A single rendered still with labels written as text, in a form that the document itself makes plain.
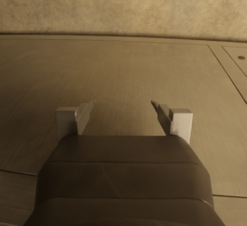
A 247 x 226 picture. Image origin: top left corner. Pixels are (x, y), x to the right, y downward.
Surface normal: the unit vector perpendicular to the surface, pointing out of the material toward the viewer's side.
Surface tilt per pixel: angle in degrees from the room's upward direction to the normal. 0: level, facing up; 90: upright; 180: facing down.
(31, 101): 90
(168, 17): 0
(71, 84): 90
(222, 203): 90
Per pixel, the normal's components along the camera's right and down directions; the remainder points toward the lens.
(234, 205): 0.00, -0.78
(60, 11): -0.11, 0.62
